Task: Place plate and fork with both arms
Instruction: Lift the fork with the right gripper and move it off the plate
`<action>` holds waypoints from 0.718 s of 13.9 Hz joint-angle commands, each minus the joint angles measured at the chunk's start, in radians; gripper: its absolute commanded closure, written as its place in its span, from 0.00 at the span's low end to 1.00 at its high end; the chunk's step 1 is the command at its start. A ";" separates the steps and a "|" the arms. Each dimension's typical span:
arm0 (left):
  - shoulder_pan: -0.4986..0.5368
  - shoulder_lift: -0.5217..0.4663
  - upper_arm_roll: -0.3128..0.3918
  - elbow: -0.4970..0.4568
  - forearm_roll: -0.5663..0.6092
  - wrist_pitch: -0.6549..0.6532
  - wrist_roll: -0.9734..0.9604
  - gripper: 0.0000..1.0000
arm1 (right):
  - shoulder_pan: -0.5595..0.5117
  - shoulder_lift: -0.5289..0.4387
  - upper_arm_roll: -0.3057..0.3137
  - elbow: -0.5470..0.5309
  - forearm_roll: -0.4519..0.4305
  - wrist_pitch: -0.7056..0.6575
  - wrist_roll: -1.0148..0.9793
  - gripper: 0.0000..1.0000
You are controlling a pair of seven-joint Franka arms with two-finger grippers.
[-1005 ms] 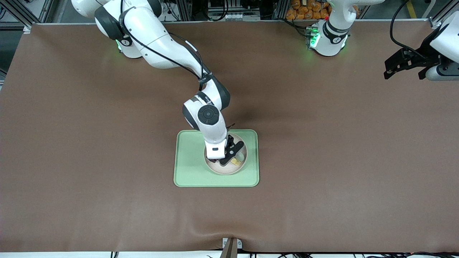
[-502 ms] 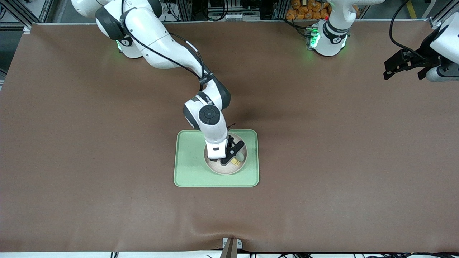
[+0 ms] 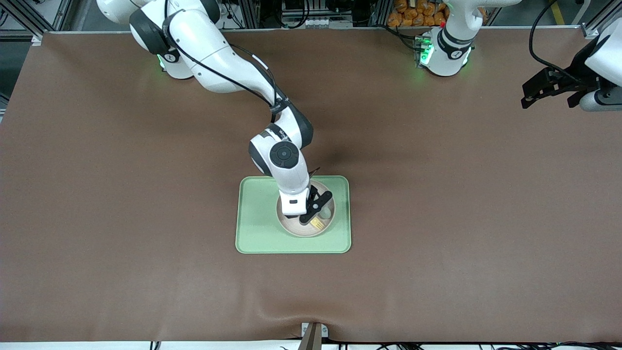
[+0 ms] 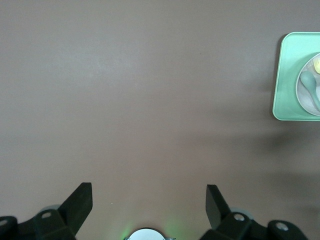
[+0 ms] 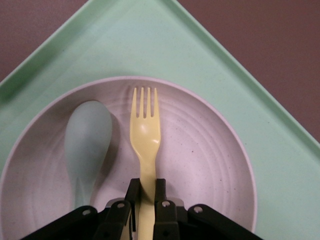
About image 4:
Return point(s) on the light green rectangular tray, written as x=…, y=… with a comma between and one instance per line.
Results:
x=287, y=82

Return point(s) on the yellow plastic fork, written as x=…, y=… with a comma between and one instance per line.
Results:
x=317, y=67

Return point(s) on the round beige plate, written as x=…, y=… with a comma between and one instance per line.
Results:
x=306, y=100

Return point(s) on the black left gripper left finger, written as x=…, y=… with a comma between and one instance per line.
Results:
x=72, y=212

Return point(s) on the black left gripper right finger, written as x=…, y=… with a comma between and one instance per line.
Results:
x=221, y=220

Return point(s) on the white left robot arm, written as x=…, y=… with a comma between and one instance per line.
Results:
x=147, y=235

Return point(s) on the pale green plastic spoon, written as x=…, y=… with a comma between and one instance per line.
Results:
x=308, y=81

